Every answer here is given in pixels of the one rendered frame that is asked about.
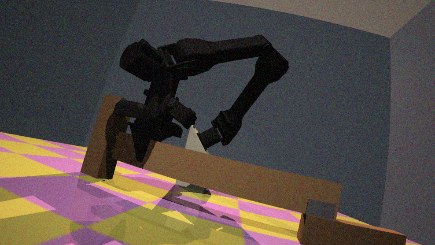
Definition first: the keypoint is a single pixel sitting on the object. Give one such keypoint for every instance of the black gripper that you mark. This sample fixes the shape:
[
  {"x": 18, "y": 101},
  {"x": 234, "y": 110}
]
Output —
[{"x": 150, "y": 124}]

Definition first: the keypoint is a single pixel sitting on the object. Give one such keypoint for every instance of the long dark brown wooden rail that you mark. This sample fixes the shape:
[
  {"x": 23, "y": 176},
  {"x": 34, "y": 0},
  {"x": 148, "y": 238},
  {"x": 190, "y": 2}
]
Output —
[{"x": 259, "y": 184}]

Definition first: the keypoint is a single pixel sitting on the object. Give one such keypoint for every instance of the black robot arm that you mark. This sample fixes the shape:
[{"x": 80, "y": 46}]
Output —
[{"x": 195, "y": 56}]

